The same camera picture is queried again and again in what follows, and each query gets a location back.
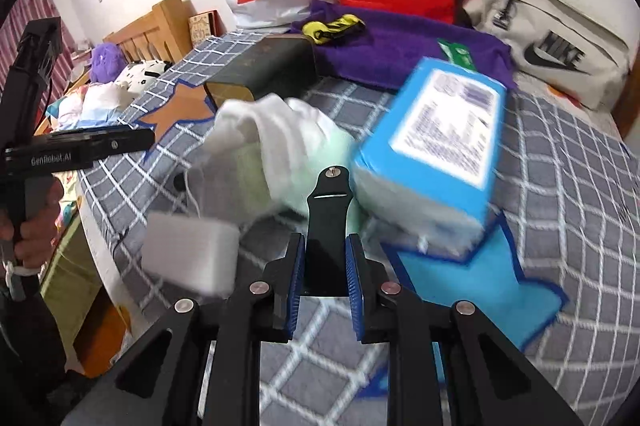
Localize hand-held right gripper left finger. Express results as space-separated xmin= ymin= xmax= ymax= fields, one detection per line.
xmin=60 ymin=233 xmax=307 ymax=426

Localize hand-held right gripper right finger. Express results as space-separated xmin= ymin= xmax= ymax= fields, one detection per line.
xmin=345 ymin=233 xmax=586 ymax=426

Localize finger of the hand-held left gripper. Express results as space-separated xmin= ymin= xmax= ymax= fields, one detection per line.
xmin=97 ymin=127 xmax=157 ymax=161

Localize black watch strap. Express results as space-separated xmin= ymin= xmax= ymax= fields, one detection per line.
xmin=305 ymin=166 xmax=353 ymax=299

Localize person's left forearm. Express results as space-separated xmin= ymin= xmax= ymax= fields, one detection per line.
xmin=0 ymin=276 xmax=68 ymax=412

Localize person's left hand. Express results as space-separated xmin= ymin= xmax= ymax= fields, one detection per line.
xmin=0 ymin=178 xmax=67 ymax=267

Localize colourful printed pillow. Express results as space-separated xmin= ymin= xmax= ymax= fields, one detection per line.
xmin=47 ymin=80 xmax=131 ymax=131

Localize white black spotted plush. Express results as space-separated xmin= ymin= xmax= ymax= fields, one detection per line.
xmin=114 ymin=60 xmax=173 ymax=96

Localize purple plush toy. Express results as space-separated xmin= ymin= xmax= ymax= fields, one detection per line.
xmin=89 ymin=42 xmax=127 ymax=84

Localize red striped curtain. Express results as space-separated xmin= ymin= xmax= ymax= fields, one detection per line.
xmin=7 ymin=0 xmax=73 ymax=107

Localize white sponge block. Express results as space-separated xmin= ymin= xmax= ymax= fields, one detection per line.
xmin=141 ymin=212 xmax=242 ymax=297

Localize wooden headboard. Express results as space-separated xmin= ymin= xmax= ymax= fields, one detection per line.
xmin=102 ymin=0 xmax=198 ymax=65

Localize blue tissue pack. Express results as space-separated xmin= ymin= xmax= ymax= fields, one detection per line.
xmin=350 ymin=57 xmax=508 ymax=257

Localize small patterned box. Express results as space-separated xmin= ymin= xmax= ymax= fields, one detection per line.
xmin=188 ymin=10 xmax=222 ymax=47

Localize white cloth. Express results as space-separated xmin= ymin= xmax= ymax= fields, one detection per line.
xmin=192 ymin=94 xmax=321 ymax=217

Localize dark green box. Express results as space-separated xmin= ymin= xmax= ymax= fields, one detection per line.
xmin=204 ymin=34 xmax=321 ymax=109

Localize orange box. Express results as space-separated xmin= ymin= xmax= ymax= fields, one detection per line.
xmin=75 ymin=296 xmax=133 ymax=379

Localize purple towel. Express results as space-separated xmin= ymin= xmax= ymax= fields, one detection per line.
xmin=290 ymin=0 xmax=518 ymax=91

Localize small green tissue packet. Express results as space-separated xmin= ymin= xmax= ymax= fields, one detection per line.
xmin=436 ymin=38 xmax=475 ymax=69

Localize white blanket orange print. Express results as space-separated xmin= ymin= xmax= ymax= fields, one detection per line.
xmin=515 ymin=76 xmax=626 ymax=141

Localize grey sling bag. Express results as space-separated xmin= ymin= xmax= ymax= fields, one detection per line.
xmin=460 ymin=0 xmax=631 ymax=111

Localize yellow black strap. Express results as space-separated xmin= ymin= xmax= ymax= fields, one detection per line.
xmin=302 ymin=13 xmax=366 ymax=45

